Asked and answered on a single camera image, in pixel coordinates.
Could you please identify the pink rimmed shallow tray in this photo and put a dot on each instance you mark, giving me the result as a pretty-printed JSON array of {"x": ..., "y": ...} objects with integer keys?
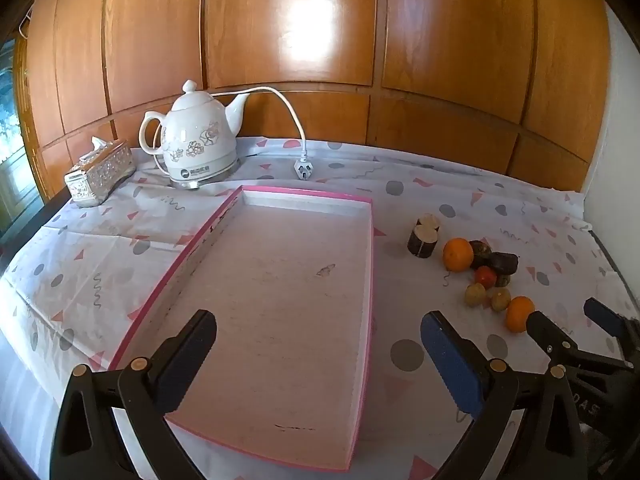
[{"x": 280, "y": 310}]

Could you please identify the white floral ceramic kettle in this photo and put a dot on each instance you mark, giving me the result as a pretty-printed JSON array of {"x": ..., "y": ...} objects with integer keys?
[{"x": 192, "y": 135}]

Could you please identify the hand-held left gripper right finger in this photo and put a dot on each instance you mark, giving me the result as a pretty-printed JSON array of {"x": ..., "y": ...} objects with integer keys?
[{"x": 450, "y": 355}]

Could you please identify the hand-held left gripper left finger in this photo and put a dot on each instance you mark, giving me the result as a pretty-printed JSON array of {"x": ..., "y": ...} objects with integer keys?
[{"x": 184, "y": 362}]

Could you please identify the silver embossed tissue box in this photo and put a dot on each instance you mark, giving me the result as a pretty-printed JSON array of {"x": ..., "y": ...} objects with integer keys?
[{"x": 100, "y": 175}]

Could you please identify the dark brown passion fruit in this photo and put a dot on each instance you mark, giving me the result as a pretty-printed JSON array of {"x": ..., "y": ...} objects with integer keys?
[{"x": 481, "y": 247}]

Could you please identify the short sugarcane piece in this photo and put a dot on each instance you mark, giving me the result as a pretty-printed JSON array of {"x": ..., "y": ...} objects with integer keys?
[
  {"x": 429, "y": 221},
  {"x": 422, "y": 244}
]

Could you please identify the dark purple sugarcane piece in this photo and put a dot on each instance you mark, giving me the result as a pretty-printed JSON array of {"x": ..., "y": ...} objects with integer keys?
[{"x": 497, "y": 262}]

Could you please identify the red tomato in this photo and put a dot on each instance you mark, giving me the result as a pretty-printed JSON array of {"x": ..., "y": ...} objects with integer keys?
[{"x": 485, "y": 276}]

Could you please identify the window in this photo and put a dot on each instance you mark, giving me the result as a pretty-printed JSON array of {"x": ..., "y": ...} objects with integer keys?
[{"x": 12, "y": 135}]

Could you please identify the orange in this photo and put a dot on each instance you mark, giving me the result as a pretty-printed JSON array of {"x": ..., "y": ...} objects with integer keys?
[
  {"x": 519, "y": 314},
  {"x": 458, "y": 254}
]

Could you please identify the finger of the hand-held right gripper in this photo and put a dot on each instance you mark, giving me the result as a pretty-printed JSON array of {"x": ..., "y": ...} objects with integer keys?
[
  {"x": 547, "y": 335},
  {"x": 602, "y": 312}
]

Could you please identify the patterned white tablecloth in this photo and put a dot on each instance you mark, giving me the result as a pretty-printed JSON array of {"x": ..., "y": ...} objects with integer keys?
[{"x": 450, "y": 195}]

